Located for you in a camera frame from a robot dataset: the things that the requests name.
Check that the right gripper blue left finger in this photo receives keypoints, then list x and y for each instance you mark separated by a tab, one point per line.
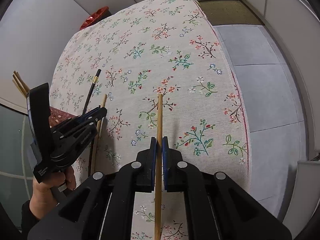
152	166

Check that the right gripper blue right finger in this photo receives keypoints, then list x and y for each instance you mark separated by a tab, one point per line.
165	149

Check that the wooden chopstick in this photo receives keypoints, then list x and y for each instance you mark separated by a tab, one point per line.
24	85
158	177
99	127
19	87

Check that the black chopstick gold band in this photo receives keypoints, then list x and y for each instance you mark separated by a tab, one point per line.
95	78

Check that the person's left hand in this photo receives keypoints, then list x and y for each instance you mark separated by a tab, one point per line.
42	200

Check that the pink perforated plastic basket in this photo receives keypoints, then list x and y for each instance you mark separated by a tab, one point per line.
57	116

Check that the floral tablecloth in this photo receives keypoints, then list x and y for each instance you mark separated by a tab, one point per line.
157	47

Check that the red trash bin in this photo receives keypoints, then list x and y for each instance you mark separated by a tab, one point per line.
97	16

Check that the brown floor mat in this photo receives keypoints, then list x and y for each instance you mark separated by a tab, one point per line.
224	12

